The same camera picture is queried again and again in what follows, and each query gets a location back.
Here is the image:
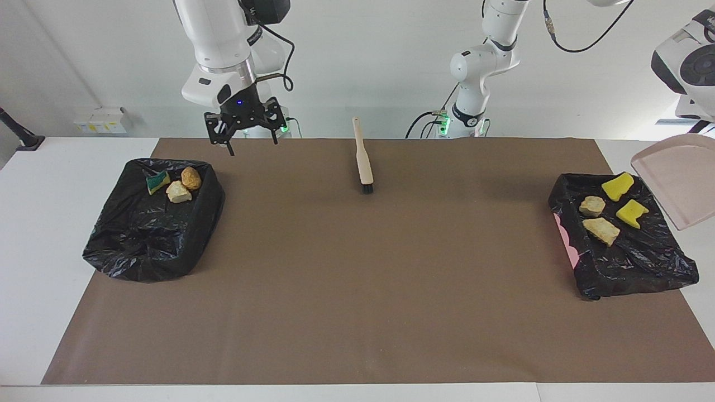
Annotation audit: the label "pale bread chunk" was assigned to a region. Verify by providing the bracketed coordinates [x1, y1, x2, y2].
[579, 196, 606, 218]

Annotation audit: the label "notched yellow sponge piece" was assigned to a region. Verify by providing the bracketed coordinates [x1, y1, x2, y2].
[616, 199, 650, 229]

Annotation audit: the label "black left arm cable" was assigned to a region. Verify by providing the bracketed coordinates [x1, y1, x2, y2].
[542, 0, 637, 54]

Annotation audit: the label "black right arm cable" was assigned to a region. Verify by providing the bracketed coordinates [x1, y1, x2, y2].
[240, 0, 295, 93]

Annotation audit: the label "black plastic trash bag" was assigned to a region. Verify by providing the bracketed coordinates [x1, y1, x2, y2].
[549, 171, 700, 301]
[83, 158, 226, 283]

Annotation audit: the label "pink plastic bin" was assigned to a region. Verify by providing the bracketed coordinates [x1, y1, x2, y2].
[552, 211, 581, 270]

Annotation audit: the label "sliced crusty bread piece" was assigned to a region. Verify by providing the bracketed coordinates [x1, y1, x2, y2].
[582, 218, 621, 247]
[166, 180, 193, 204]

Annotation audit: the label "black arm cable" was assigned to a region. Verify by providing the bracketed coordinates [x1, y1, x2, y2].
[240, 0, 295, 93]
[542, 0, 637, 54]

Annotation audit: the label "white boxes with yellow labels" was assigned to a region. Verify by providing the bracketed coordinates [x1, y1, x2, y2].
[74, 106, 129, 135]

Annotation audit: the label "beige hand brush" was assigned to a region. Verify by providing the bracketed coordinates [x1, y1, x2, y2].
[352, 116, 374, 195]

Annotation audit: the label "brown paper table mat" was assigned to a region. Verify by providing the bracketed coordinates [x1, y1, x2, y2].
[42, 138, 715, 385]

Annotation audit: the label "beige plastic dustpan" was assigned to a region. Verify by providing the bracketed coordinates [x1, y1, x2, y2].
[631, 133, 715, 231]

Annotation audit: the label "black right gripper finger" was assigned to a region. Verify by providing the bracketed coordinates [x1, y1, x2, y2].
[263, 97, 287, 146]
[204, 112, 235, 157]

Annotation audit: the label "yellow and green sponge piece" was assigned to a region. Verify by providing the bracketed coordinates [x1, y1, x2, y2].
[601, 172, 635, 202]
[146, 170, 171, 195]

